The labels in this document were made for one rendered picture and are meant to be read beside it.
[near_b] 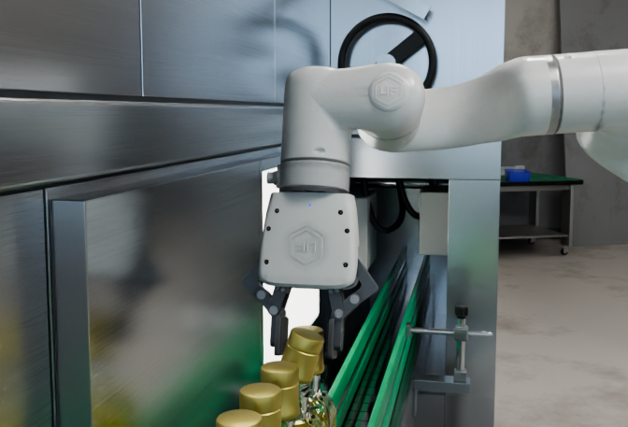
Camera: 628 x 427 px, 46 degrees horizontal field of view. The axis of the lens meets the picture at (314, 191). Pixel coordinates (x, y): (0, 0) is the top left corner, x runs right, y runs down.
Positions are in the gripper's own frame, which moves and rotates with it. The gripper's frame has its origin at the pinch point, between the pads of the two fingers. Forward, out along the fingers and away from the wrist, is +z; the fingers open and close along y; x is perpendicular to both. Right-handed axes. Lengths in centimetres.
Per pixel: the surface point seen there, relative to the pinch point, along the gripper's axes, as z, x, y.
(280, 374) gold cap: 2.6, -13.0, 0.4
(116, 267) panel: -5.7, -20.3, -12.2
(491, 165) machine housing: -35, 85, 22
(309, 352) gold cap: 1.0, -7.1, 1.7
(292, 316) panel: -1.5, 45.8, -11.5
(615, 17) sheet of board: -322, 722, 176
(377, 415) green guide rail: 11.3, 30.2, 4.6
